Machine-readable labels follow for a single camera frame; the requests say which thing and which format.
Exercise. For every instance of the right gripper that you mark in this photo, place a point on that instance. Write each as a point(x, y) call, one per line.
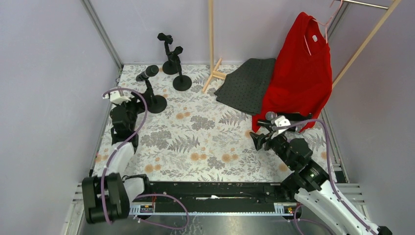
point(265, 138)

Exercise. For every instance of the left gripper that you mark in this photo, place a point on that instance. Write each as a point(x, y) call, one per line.
point(133, 105)

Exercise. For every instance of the black mic stand front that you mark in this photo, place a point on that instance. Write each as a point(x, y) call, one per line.
point(155, 103)

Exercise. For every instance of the black mic stand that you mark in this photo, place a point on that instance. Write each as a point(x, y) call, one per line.
point(181, 82)
point(169, 67)
point(155, 103)

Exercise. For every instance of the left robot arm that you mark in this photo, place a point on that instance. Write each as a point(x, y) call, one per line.
point(105, 196)

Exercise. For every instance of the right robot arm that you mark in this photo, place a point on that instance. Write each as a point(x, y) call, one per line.
point(310, 185)

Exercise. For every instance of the black mic stand back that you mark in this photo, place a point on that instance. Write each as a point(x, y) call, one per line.
point(169, 67)

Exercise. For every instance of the black mic stand middle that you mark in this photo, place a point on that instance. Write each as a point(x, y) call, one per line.
point(181, 82)

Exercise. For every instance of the silver head black microphone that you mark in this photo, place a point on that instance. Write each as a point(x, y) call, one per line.
point(290, 116)

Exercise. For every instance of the grey dotted cloth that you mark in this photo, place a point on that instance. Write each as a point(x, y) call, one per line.
point(245, 87)

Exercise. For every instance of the red t-shirt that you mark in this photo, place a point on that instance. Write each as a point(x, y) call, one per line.
point(302, 78)

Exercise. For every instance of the floral table mat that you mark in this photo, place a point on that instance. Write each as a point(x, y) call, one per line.
point(197, 138)

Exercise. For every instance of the wooden clothes rack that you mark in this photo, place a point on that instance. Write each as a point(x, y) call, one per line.
point(214, 73)

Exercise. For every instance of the pink clothes hanger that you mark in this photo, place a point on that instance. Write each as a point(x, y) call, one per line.
point(325, 25)

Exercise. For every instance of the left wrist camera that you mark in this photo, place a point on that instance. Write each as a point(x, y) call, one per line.
point(118, 97)

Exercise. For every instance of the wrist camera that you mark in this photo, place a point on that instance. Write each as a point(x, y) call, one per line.
point(118, 97)
point(280, 124)

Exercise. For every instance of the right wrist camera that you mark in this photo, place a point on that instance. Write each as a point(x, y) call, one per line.
point(280, 124)

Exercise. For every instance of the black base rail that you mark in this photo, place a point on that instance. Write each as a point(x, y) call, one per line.
point(215, 197)

